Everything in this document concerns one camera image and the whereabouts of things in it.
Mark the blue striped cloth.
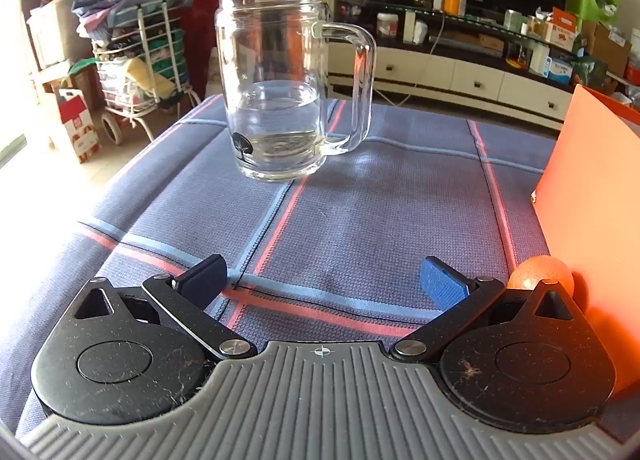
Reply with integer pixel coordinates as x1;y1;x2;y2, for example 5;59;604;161
72;0;193;36

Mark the orange and white carton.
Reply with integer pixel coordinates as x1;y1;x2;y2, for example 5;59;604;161
545;8;581;51

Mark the white power cable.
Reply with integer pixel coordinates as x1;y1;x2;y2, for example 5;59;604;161
375;15;446;106

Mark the red and white carton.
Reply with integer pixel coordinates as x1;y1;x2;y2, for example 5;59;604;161
57;89;101;163

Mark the glass handled jar mug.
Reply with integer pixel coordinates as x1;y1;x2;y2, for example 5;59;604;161
215;0;378;183

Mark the green foil bag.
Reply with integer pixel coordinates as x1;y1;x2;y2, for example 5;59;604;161
572;56;608;88

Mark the brown cardboard box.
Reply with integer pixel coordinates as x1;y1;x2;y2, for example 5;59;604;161
592;23;633;76

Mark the blue plaid blanket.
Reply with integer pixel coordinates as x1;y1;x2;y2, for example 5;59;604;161
0;95;640;443

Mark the orange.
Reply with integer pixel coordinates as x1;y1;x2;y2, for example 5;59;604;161
507;256;575;306

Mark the blue and white carton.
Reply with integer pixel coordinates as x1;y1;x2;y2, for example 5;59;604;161
545;56;575;84

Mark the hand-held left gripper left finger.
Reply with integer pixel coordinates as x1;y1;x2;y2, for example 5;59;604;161
74;254;258;361

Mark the white television cabinet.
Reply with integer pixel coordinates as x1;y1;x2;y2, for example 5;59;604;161
327;0;576;131

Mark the white wire shopping cart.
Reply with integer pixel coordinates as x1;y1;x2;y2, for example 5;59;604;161
82;0;201;146

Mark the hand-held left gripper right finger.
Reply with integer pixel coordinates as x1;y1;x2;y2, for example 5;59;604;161
390;255;576;363

